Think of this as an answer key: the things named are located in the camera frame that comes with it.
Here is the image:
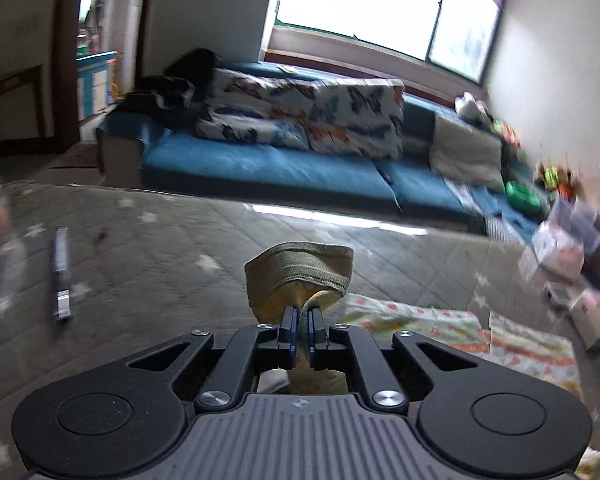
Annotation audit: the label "floral children's jacket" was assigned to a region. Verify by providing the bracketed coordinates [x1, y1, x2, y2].
[243, 240, 600, 480]

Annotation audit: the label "black clothes pile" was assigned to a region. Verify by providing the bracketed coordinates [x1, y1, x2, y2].
[118, 48, 220, 124]

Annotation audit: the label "quilted grey star tablecloth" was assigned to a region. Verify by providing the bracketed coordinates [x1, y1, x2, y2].
[0, 182, 577, 479]

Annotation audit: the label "black marker pen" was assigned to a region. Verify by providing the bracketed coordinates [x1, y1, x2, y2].
[52, 228, 71, 323]

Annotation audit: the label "blue sofa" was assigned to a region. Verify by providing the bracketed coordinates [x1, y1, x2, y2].
[97, 64, 543, 240]

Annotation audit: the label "butterfly pillow lower left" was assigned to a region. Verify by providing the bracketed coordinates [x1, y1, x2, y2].
[196, 114, 311, 151]

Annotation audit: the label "grey cushion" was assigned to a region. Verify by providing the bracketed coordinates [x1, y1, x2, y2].
[429, 114, 505, 193]

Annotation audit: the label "large butterfly pillow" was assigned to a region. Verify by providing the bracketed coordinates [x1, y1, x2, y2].
[306, 79, 404, 159]

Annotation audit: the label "flat book under tissues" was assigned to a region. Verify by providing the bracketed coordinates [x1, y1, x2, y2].
[543, 282, 580, 311]

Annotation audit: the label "pink tissue pack far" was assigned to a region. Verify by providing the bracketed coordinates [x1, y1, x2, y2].
[531, 221, 584, 283]

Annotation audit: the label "pink tissue pack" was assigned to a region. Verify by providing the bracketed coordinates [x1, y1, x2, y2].
[569, 288, 600, 351]
[531, 221, 584, 283]

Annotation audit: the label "butterfly pillow upper left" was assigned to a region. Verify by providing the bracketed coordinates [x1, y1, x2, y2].
[207, 68, 316, 124]

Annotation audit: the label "pink tissue pack near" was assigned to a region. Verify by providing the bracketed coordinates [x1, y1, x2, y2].
[569, 288, 600, 351]

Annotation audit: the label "clear plastic storage bin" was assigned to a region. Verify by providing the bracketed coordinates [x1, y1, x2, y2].
[549, 194, 600, 291]

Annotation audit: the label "white plush toy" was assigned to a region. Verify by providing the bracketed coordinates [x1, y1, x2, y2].
[454, 92, 493, 130]

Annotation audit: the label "small plush toys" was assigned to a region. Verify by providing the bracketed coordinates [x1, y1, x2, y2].
[533, 162, 576, 203]

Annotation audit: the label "blue white cabinet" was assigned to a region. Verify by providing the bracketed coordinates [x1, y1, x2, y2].
[76, 51, 117, 122]

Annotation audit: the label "dark wooden side table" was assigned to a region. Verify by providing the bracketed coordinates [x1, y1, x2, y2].
[0, 65, 47, 155]

